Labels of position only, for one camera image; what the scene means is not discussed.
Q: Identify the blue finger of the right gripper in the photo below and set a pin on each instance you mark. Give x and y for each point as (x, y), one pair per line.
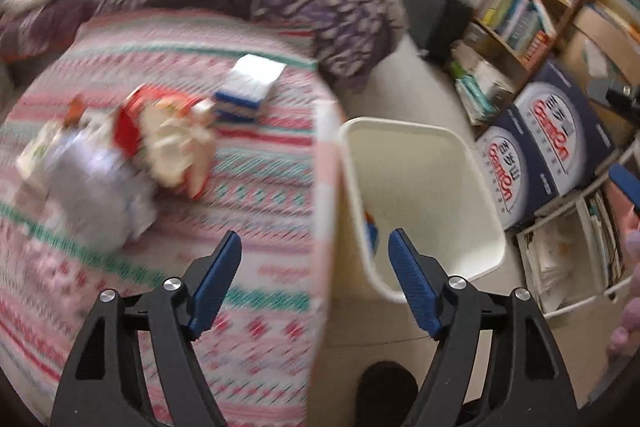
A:
(627, 183)

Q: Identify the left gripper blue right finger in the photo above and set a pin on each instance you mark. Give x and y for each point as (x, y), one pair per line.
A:
(420, 278)

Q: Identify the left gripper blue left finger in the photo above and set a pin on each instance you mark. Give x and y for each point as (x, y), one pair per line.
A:
(208, 279)

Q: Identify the white tissue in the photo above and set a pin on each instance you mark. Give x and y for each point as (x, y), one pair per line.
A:
(106, 201)

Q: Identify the red instant noodle cup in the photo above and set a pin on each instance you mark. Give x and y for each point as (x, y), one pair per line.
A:
(171, 133)

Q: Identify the white plastic trash bin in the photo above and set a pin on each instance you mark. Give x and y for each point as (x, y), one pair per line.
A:
(420, 178)

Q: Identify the pink gloved right hand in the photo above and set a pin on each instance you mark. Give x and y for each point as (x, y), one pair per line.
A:
(628, 327)

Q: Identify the upper Ganten cardboard box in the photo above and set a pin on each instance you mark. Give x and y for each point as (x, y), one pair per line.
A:
(569, 134)

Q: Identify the ganten cardboard box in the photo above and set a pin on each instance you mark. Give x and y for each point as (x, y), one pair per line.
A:
(515, 171)
(569, 134)

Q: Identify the small blue box in bin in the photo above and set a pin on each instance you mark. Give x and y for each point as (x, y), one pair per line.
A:
(372, 231)

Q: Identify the white rack with papers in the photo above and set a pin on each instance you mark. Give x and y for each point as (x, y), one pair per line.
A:
(572, 257)

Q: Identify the lower Ganten cardboard box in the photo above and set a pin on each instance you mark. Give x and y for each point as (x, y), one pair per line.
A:
(515, 171)

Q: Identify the striped patterned bed sheet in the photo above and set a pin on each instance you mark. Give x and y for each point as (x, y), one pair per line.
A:
(274, 182)

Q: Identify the brown cardboard box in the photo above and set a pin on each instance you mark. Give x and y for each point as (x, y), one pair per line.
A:
(602, 60)

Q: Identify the stack of books on floor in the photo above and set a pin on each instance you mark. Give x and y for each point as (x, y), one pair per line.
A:
(483, 90)

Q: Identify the blue white medicine box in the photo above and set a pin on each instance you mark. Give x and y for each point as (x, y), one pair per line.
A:
(246, 88)

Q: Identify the black storage bench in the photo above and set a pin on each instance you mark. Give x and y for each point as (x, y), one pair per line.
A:
(434, 25)

